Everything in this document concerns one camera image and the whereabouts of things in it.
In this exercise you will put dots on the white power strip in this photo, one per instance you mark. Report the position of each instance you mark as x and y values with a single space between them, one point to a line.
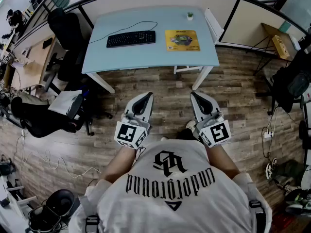
268 135

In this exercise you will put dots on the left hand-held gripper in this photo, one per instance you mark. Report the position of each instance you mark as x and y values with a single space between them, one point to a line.
126 133

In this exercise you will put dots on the black domed case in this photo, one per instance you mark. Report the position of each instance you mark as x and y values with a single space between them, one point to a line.
60 203

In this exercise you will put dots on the black keyboard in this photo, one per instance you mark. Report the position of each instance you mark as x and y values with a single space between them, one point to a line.
131 39

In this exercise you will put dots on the beige partition with black rail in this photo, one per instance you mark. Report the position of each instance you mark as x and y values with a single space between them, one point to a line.
150 4

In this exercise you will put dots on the person's white shoe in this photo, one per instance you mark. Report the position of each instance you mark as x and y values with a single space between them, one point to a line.
190 125
164 138

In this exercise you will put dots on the person's left forearm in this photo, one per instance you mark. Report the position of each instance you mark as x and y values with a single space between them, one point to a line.
119 164

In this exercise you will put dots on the black office chair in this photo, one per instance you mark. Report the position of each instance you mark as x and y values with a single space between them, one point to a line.
43 122
65 28

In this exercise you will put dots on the white bag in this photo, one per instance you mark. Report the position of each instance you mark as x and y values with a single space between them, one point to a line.
63 102

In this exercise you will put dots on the yellow printed mouse pad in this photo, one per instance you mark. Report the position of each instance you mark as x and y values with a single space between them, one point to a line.
182 40

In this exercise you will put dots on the wooden side table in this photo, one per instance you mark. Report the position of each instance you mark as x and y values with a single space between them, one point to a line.
268 30

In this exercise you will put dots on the yellow cardboard box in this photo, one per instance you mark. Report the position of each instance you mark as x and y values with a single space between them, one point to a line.
279 45

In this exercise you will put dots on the white sneakers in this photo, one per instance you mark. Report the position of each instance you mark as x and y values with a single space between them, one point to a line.
269 170

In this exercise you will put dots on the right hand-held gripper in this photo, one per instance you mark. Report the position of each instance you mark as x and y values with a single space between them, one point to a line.
218 132

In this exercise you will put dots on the small potted plant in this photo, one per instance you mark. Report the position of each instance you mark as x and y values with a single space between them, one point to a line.
190 17

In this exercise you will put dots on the person's white printed t-shirt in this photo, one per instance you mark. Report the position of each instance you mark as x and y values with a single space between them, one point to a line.
170 203

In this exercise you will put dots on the dark green bag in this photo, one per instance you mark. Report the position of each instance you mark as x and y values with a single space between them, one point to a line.
289 171

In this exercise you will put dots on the person's black trousers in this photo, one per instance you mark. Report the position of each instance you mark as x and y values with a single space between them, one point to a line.
185 135

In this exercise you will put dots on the person's right forearm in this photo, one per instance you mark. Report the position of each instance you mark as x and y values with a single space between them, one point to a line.
222 161

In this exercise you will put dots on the black chair with backpack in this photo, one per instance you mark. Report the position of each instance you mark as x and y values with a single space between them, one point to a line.
284 86

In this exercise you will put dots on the light wooden desk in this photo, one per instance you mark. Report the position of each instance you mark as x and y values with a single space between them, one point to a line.
31 67

